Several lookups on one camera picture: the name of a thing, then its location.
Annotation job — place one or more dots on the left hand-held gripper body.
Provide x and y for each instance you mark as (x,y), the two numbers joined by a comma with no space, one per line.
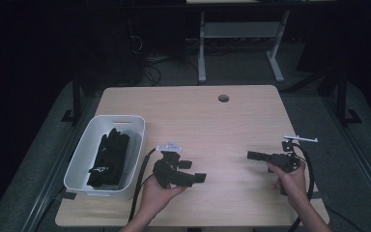
(170,175)

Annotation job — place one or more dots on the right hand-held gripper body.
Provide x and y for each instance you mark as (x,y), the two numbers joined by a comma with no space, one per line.
(285,160)

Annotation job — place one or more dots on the black glove with white print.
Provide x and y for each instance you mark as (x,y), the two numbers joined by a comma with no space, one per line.
(104,175)

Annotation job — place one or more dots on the white plastic bin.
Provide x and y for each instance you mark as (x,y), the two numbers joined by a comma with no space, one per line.
(83,154)

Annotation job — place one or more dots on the person's left hand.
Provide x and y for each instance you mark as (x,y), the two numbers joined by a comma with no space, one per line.
(154,198)

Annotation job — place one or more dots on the person's right hand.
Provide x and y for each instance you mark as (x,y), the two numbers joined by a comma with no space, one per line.
(294,187)

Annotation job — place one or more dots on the black metal stand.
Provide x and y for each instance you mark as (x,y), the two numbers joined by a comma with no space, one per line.
(76,93)
(342,96)

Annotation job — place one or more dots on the black tape piece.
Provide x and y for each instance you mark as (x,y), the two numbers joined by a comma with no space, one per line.
(68,195)

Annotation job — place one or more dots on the aluminium floor rail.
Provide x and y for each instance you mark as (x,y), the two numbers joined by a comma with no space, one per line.
(360,154)
(58,161)

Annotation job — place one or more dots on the white metal desk frame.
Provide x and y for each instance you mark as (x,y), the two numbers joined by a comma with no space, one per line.
(238,29)

